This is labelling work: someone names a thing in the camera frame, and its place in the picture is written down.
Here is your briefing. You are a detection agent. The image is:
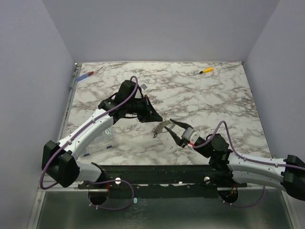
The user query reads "yellow screwdriver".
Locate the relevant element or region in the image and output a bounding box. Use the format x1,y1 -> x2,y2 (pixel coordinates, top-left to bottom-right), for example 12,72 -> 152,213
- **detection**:
199,67 -> 214,74

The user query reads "metal carabiner with key rings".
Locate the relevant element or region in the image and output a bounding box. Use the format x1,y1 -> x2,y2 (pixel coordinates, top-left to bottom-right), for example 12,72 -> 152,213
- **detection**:
152,120 -> 175,138

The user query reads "aluminium side rail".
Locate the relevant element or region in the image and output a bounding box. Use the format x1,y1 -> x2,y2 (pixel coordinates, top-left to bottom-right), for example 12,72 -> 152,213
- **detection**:
56,62 -> 82,142

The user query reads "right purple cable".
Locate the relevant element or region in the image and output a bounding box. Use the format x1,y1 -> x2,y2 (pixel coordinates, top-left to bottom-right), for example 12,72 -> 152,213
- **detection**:
192,120 -> 305,208

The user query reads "blue red screwdriver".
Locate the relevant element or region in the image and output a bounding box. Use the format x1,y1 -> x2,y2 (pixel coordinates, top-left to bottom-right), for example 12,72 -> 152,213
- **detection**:
76,67 -> 103,82

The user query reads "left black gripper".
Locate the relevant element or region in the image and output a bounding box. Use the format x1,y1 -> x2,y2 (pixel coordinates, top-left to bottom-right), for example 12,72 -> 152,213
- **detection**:
126,94 -> 163,123

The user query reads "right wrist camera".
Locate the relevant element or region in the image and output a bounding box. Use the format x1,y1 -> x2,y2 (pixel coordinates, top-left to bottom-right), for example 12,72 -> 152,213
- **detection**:
182,127 -> 200,146

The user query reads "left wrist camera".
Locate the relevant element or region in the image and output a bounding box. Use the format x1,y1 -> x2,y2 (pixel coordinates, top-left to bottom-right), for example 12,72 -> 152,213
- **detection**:
140,84 -> 147,91

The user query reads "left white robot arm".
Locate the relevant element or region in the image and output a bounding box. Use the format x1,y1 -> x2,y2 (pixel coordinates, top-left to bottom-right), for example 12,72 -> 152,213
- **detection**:
40,76 -> 163,190

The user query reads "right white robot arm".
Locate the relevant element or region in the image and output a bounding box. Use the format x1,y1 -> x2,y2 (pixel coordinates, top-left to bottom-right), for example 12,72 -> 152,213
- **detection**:
166,120 -> 305,200

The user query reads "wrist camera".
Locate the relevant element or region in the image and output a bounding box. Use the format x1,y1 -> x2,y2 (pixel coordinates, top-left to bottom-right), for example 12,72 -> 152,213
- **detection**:
140,84 -> 147,91
182,127 -> 200,146

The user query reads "black mounting rail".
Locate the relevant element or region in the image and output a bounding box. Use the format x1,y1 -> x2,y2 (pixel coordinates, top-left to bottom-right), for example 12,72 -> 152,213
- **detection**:
78,165 -> 237,199

